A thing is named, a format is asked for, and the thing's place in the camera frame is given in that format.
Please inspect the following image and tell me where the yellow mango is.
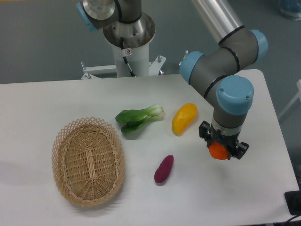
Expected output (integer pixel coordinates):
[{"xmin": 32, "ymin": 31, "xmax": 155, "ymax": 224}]
[{"xmin": 172, "ymin": 103, "xmax": 198, "ymax": 136}]

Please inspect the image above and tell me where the woven wicker basket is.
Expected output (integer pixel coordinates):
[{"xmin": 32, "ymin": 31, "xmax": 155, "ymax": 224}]
[{"xmin": 52, "ymin": 117, "xmax": 126, "ymax": 207}]

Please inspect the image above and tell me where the purple sweet potato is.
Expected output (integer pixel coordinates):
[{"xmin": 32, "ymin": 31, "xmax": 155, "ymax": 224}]
[{"xmin": 154, "ymin": 155, "xmax": 174, "ymax": 184}]

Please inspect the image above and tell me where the black cable on pedestal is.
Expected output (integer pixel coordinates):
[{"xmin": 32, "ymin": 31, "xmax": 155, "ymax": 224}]
[{"xmin": 119, "ymin": 37, "xmax": 136, "ymax": 77}]

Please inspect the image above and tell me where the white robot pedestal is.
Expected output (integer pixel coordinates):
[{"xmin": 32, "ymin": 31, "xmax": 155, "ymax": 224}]
[{"xmin": 80, "ymin": 13, "xmax": 189, "ymax": 80}]

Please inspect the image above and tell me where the orange fruit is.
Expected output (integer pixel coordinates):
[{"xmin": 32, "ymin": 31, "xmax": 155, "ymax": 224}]
[{"xmin": 208, "ymin": 142, "xmax": 229, "ymax": 160}]

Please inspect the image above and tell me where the green bok choy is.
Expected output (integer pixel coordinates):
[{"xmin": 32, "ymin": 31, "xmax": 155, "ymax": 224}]
[{"xmin": 115, "ymin": 105, "xmax": 164, "ymax": 133}]

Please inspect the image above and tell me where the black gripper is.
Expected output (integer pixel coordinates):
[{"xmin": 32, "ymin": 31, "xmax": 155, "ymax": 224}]
[{"xmin": 198, "ymin": 121, "xmax": 249, "ymax": 160}]

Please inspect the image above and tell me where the white frame at right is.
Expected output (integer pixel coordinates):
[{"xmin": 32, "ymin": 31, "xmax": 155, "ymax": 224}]
[{"xmin": 277, "ymin": 80, "xmax": 301, "ymax": 123}]

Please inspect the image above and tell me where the black device at table edge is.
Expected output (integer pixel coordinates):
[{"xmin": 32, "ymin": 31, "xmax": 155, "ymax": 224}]
[{"xmin": 284, "ymin": 191, "xmax": 301, "ymax": 215}]

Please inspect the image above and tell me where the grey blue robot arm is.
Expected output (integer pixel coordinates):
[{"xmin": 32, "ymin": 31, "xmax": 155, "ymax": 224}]
[{"xmin": 76, "ymin": 0, "xmax": 268, "ymax": 159}]

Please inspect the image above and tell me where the blue bag in corner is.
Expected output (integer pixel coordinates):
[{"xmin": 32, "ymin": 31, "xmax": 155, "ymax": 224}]
[{"xmin": 278, "ymin": 0, "xmax": 301, "ymax": 21}]

